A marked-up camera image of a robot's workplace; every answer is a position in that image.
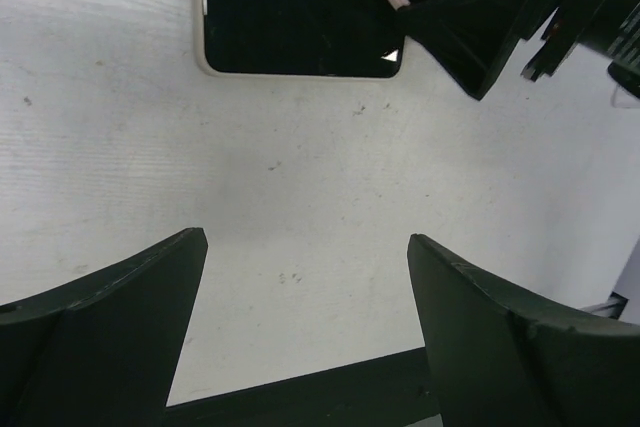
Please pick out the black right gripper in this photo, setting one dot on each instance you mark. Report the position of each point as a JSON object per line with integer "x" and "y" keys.
{"x": 472, "y": 39}

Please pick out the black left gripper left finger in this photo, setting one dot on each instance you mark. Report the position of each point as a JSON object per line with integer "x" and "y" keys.
{"x": 102, "y": 350}

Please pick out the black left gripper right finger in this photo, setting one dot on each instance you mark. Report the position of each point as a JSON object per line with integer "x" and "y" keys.
{"x": 501, "y": 355}

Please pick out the phone in beige case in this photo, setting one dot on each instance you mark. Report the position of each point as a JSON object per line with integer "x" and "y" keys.
{"x": 332, "y": 39}

